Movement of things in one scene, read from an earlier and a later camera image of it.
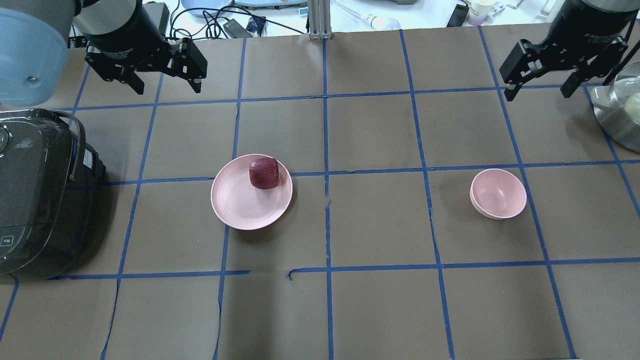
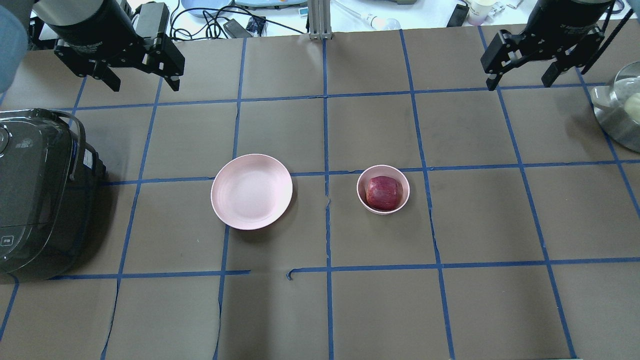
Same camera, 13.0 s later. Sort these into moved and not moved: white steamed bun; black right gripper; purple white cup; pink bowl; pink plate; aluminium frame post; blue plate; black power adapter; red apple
Moved: black right gripper; red apple; pink bowl
Not moved: purple white cup; pink plate; aluminium frame post; blue plate; black power adapter; white steamed bun
